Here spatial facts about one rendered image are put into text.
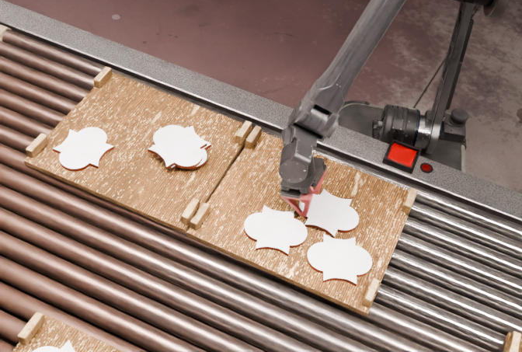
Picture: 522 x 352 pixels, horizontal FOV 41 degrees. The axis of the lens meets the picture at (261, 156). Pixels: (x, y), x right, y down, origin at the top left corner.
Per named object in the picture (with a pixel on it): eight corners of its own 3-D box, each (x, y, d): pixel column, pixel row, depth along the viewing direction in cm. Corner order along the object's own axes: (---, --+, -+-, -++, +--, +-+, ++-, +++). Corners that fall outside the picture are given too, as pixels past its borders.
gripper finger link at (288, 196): (325, 203, 153) (320, 171, 148) (314, 225, 149) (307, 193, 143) (297, 199, 156) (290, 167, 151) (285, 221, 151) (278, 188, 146)
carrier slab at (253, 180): (255, 133, 170) (256, 129, 169) (415, 197, 161) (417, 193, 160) (186, 236, 148) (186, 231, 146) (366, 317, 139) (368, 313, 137)
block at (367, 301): (370, 282, 142) (373, 275, 140) (379, 286, 142) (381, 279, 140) (360, 305, 139) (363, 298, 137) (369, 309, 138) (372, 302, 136)
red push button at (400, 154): (392, 146, 172) (394, 142, 171) (415, 155, 171) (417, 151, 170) (385, 162, 168) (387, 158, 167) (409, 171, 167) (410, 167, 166)
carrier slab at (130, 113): (109, 74, 179) (109, 70, 178) (253, 131, 170) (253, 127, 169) (24, 165, 156) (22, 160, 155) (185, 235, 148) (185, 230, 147)
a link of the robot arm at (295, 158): (339, 115, 140) (302, 96, 138) (338, 151, 131) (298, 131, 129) (309, 155, 147) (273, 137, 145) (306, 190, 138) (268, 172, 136)
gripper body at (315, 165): (325, 165, 151) (321, 137, 147) (308, 196, 144) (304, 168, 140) (298, 161, 154) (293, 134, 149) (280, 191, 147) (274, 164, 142)
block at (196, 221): (202, 208, 151) (203, 200, 149) (210, 211, 151) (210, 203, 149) (189, 228, 147) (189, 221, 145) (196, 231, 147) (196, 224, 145)
